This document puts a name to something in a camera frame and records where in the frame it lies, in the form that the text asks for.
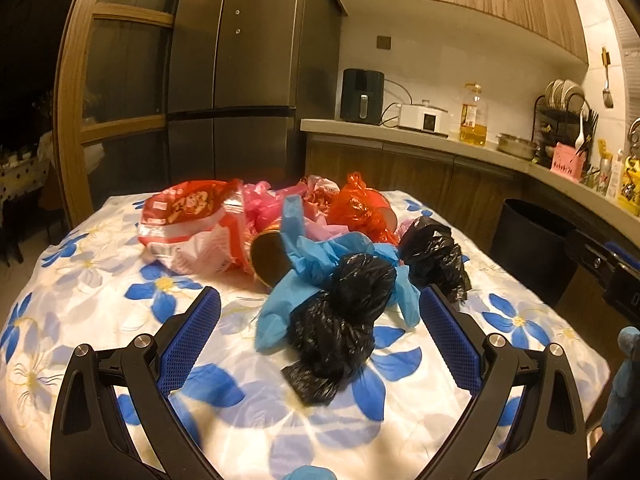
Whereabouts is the grey kitchen countertop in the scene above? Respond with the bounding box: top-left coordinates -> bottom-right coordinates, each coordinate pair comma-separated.
300,119 -> 640,246

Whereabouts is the wall power socket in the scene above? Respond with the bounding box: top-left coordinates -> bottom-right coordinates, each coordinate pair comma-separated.
376,36 -> 392,50

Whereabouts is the red white snack bag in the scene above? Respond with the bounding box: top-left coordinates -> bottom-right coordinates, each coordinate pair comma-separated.
138,179 -> 250,275

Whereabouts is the pink plastic bag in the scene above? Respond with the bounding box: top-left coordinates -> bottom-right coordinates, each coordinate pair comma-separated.
243,174 -> 348,242

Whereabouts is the blue plastic bag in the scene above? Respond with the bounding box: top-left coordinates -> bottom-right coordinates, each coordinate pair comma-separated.
254,195 -> 420,352

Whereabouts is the black air fryer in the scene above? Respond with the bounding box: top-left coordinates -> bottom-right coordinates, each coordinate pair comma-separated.
340,68 -> 385,125

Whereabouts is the blue glove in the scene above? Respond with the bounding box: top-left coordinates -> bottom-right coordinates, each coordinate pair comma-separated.
602,326 -> 639,436

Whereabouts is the white rice cooker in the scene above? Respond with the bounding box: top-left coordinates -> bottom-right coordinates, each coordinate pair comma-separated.
397,100 -> 450,136

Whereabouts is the wooden lower cabinet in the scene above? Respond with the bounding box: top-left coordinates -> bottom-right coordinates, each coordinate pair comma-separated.
304,131 -> 640,361

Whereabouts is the dark steel refrigerator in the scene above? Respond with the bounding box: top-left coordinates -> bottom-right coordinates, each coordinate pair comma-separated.
167,0 -> 342,188

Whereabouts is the black plastic bag front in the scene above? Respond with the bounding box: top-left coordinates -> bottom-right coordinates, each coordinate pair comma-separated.
282,254 -> 397,405

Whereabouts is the red orange plastic bag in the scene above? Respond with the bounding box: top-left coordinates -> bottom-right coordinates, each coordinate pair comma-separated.
326,172 -> 399,246

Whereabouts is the black trash bin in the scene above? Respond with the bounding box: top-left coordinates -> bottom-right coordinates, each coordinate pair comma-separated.
489,198 -> 577,308

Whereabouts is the blue floral tablecloth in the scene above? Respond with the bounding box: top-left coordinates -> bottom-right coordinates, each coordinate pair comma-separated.
0,188 -> 612,480

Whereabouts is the hanging metal spatula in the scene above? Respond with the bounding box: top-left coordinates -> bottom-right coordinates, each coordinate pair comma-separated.
601,47 -> 614,110

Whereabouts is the steel pot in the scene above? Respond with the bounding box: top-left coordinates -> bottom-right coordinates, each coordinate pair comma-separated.
497,133 -> 538,162

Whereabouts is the black dish rack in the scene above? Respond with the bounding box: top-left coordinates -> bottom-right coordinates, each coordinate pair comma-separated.
530,79 -> 599,169

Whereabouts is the pink box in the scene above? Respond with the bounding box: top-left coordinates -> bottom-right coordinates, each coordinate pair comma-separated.
550,143 -> 586,182

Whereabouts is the cooking oil bottle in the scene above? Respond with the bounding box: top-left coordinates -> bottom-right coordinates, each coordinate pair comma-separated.
459,82 -> 488,146

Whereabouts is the black plastic bag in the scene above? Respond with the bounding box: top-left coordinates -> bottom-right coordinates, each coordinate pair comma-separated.
398,217 -> 472,304
282,254 -> 397,405

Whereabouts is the wood framed glass door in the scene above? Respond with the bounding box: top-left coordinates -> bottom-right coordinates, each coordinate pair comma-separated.
53,0 -> 178,226

